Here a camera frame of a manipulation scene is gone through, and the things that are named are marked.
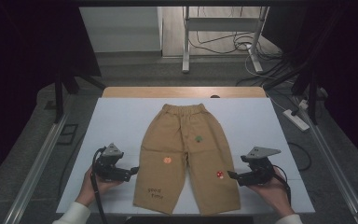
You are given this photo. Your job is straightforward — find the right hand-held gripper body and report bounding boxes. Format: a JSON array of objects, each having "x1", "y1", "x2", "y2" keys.
[{"x1": 240, "y1": 146, "x2": 282, "y2": 187}]

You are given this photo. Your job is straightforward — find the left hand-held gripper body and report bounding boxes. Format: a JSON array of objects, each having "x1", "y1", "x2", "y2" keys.
[{"x1": 92, "y1": 142, "x2": 132, "y2": 183}]

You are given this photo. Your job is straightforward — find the tan children's pants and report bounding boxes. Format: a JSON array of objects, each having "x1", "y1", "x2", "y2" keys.
[{"x1": 132, "y1": 103, "x2": 241, "y2": 217}]

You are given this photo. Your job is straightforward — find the person's right hand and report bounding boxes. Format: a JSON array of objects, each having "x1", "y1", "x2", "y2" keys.
[{"x1": 247, "y1": 169, "x2": 296, "y2": 218}]

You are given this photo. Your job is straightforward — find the person's left hand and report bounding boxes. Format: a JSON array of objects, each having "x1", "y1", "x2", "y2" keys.
[{"x1": 75, "y1": 165, "x2": 123, "y2": 208}]

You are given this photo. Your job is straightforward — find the white power strip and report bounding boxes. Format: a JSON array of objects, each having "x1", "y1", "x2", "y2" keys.
[{"x1": 282, "y1": 108, "x2": 310, "y2": 133}]

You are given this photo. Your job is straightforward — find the wooden table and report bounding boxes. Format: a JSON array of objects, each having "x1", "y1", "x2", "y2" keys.
[{"x1": 102, "y1": 86, "x2": 268, "y2": 99}]

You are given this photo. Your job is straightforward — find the black metal stand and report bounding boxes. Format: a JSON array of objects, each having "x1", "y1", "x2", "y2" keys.
[
  {"x1": 262, "y1": 59, "x2": 323, "y2": 126},
  {"x1": 53, "y1": 66, "x2": 107, "y2": 124}
]

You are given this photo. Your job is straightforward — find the white cabinet panel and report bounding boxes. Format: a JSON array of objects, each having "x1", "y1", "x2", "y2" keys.
[{"x1": 78, "y1": 7, "x2": 163, "y2": 53}]

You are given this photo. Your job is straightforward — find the white metal stand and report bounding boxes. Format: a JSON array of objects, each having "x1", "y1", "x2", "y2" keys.
[{"x1": 181, "y1": 6, "x2": 270, "y2": 75}]

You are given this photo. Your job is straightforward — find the right hand-held gripper black cable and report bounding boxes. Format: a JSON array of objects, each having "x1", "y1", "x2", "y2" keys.
[{"x1": 271, "y1": 164, "x2": 293, "y2": 207}]

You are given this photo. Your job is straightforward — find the hand-held gripper black cable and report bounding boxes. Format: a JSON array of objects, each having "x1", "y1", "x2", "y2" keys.
[
  {"x1": 271, "y1": 164, "x2": 293, "y2": 207},
  {"x1": 89, "y1": 147, "x2": 109, "y2": 224}
]

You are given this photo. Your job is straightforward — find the left hand-held gripper black cable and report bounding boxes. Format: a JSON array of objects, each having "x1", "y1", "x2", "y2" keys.
[{"x1": 89, "y1": 147, "x2": 109, "y2": 224}]

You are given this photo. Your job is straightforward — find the black looped floor cable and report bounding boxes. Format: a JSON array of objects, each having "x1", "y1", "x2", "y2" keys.
[{"x1": 287, "y1": 142, "x2": 312, "y2": 172}]

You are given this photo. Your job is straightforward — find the aluminium rail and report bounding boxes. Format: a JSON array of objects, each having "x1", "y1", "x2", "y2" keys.
[
  {"x1": 297, "y1": 106, "x2": 358, "y2": 224},
  {"x1": 2, "y1": 113, "x2": 70, "y2": 224}
]

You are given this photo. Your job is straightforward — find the tangle of floor cables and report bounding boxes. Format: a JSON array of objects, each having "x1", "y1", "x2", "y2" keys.
[{"x1": 187, "y1": 7, "x2": 293, "y2": 88}]

